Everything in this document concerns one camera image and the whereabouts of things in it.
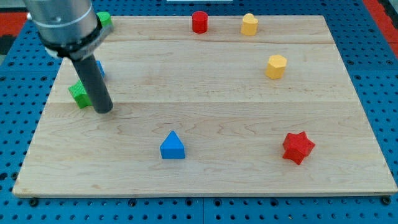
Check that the yellow heart block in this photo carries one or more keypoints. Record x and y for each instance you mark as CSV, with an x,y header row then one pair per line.
x,y
249,25

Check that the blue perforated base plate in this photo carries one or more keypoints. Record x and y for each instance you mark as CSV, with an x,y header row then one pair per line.
x,y
366,36

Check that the wooden board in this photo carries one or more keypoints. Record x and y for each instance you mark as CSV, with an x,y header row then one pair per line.
x,y
212,91

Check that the yellow hexagon block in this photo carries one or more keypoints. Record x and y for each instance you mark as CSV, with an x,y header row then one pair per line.
x,y
276,66

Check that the blue cube block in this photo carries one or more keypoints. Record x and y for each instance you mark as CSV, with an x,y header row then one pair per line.
x,y
100,68

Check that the red cylinder block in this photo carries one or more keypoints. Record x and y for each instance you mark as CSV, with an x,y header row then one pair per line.
x,y
200,22

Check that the green cylinder block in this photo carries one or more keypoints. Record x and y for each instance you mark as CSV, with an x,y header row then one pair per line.
x,y
104,18

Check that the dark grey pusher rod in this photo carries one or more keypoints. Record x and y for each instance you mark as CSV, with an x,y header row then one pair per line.
x,y
93,83

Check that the blue triangle block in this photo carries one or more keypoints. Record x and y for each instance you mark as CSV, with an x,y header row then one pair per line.
x,y
172,147

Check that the green star block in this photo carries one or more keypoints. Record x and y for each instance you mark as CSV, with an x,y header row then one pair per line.
x,y
80,95

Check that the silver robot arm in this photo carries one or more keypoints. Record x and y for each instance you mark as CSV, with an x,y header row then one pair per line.
x,y
71,29

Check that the red star block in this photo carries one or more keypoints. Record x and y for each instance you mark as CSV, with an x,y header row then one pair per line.
x,y
297,147

